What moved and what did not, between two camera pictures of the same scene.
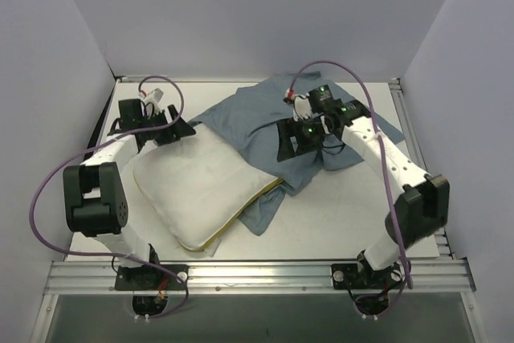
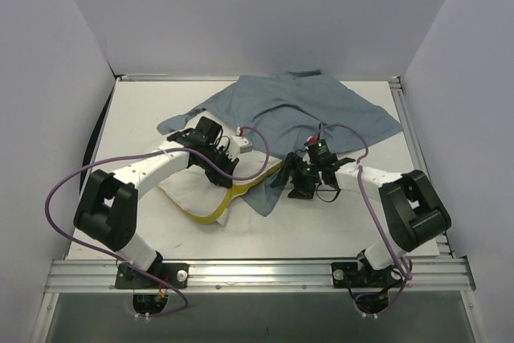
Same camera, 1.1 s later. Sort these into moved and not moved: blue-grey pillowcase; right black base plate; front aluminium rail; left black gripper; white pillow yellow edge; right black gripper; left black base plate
Moved: blue-grey pillowcase; left black gripper; white pillow yellow edge; right black gripper
Not moved: front aluminium rail; right black base plate; left black base plate
